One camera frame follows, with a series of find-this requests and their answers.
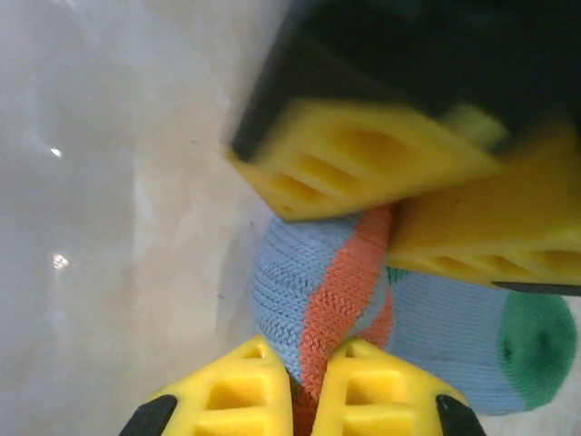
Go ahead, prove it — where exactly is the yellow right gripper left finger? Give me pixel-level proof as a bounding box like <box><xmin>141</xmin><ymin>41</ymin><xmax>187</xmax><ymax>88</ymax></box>
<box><xmin>118</xmin><ymin>334</ymin><xmax>297</xmax><ymax>436</ymax></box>

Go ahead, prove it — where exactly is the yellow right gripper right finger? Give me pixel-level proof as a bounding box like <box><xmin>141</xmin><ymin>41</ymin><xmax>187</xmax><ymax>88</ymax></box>
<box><xmin>311</xmin><ymin>339</ymin><xmax>487</xmax><ymax>436</ymax></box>

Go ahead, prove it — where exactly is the blue sock with orange cuff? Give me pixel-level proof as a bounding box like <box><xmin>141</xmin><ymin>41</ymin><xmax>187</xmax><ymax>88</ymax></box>
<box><xmin>249</xmin><ymin>203</ymin><xmax>580</xmax><ymax>418</ymax></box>

